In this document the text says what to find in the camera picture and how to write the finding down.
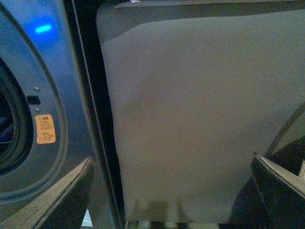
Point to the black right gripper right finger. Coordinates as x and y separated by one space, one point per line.
282 193

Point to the dark laundry basket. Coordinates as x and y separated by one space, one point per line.
289 157

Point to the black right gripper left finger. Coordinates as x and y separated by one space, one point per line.
62 206

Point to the white tape piece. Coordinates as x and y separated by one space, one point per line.
87 221

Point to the grey front-load washing machine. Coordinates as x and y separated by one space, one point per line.
43 70

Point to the orange warning sticker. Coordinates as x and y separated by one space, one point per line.
45 129

